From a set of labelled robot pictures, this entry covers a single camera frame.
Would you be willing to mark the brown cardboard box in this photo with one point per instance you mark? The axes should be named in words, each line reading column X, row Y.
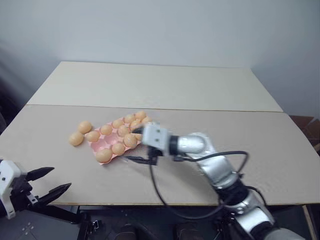
column 306, row 127

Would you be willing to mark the wooden board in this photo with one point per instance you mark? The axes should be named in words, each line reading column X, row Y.
column 310, row 222

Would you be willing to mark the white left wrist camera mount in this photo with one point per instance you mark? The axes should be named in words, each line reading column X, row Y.
column 7, row 178

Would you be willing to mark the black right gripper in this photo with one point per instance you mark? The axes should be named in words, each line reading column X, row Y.
column 153, row 156

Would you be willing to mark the pink egg tray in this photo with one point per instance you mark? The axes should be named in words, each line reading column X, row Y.
column 100, row 145

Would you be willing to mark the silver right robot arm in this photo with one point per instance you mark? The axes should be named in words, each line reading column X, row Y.
column 215, row 165

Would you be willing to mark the orange egg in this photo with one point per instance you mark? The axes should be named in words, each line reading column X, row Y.
column 118, row 148
column 106, row 129
column 118, row 123
column 129, row 118
column 135, row 123
column 93, row 135
column 130, row 140
column 140, row 115
column 147, row 120
column 85, row 126
column 103, row 155
column 138, row 136
column 123, row 130
column 76, row 138

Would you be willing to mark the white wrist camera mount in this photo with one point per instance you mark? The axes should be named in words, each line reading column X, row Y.
column 155, row 137
column 7, row 178

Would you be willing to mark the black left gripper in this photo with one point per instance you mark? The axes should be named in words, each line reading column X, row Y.
column 21, row 191

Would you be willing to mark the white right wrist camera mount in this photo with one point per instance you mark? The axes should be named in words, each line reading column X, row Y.
column 155, row 137

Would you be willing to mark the grey panel with white marks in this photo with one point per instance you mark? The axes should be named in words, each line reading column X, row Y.
column 27, row 226

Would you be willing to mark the dark rounded shape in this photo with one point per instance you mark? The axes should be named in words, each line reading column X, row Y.
column 135, row 231
column 191, row 231

